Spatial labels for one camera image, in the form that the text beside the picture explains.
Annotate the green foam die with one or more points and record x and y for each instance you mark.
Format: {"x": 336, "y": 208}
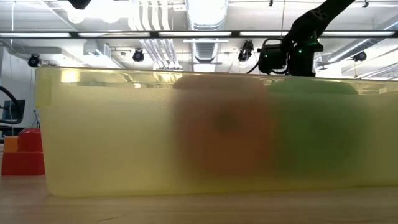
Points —
{"x": 311, "y": 130}

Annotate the red foam die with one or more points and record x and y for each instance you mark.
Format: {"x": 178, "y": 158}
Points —
{"x": 224, "y": 130}

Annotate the tall red toy brick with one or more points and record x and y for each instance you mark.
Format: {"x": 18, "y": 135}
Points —
{"x": 28, "y": 161}

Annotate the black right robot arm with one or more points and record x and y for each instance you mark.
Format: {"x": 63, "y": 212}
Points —
{"x": 314, "y": 18}

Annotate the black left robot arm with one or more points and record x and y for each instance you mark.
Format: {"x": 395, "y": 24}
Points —
{"x": 79, "y": 3}

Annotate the black ceiling spotlight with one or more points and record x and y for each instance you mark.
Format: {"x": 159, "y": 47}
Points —
{"x": 359, "y": 56}
{"x": 33, "y": 60}
{"x": 245, "y": 49}
{"x": 138, "y": 55}

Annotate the yellow translucent plastic tray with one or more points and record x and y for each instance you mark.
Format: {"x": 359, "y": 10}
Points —
{"x": 109, "y": 140}

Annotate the black background monitor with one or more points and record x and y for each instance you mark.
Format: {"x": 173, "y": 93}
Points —
{"x": 11, "y": 107}

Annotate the orange wedge toy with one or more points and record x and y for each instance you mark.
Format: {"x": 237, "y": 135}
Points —
{"x": 11, "y": 144}

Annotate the silver ventilation duct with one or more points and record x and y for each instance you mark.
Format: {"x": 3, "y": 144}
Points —
{"x": 205, "y": 49}

